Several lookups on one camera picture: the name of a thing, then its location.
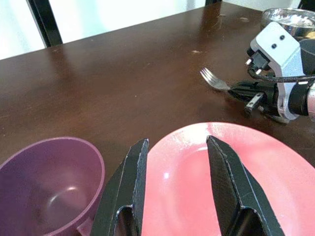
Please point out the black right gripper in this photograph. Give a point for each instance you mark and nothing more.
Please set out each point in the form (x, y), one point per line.
(269, 96)

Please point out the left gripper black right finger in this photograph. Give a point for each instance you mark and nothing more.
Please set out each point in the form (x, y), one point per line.
(236, 196)

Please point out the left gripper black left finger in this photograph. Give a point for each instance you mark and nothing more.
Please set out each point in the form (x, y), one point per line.
(123, 196)

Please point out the silver metal fork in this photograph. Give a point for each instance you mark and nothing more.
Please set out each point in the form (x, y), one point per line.
(216, 82)

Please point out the pink round plate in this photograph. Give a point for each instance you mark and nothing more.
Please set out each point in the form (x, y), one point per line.
(182, 177)

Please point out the dark grey plastic cup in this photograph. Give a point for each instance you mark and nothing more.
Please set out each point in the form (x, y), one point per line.
(308, 56)

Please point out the purple plastic cup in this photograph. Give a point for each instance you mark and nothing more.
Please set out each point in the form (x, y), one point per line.
(49, 177)

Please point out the shiny steel bowl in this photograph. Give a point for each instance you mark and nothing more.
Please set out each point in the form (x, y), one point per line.
(295, 27)

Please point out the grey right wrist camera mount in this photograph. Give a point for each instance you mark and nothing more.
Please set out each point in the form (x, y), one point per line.
(278, 46)

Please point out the black wall post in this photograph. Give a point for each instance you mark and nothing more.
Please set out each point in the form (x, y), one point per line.
(45, 22)
(212, 2)

